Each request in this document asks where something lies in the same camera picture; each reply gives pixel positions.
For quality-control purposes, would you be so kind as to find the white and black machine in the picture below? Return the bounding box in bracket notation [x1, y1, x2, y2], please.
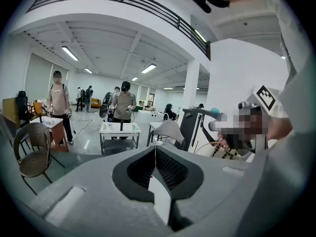
[182, 108, 223, 155]

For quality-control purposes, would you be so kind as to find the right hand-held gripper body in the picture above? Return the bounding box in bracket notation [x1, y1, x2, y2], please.
[237, 85, 282, 155]

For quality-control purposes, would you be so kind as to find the white metal-frame table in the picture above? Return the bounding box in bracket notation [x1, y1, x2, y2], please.
[99, 121, 141, 156]

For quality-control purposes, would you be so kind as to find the small wooden table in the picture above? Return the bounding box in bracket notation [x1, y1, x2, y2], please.
[29, 116, 70, 153]

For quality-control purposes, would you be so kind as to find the person's right forearm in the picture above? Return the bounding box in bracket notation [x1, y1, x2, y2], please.
[268, 117, 294, 143]

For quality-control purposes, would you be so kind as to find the white round table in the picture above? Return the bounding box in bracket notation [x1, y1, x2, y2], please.
[147, 176, 172, 226]

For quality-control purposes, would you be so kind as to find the grey shell chair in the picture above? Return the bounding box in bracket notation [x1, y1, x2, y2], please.
[147, 119, 186, 151]

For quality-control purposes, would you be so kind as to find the gold wire chair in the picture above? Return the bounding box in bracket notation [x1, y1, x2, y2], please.
[197, 139, 247, 160]

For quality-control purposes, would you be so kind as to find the white counter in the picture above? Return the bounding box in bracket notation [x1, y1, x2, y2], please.
[137, 110, 165, 123]

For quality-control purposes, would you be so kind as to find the brown wicker chair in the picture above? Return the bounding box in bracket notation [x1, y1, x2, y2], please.
[12, 122, 66, 196]

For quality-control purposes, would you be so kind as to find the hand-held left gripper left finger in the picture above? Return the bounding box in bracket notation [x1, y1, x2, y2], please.
[24, 146, 171, 237]

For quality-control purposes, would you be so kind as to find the person's white shirt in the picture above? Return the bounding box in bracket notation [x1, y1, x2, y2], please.
[236, 0, 316, 237]

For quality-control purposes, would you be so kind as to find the person's right hand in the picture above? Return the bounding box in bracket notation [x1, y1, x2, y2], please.
[217, 132, 230, 150]

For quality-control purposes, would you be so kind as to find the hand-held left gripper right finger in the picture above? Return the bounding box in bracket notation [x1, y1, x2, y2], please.
[156, 146, 269, 237]

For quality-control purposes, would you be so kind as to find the black office chair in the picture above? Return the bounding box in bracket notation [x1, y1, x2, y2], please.
[16, 90, 34, 128]

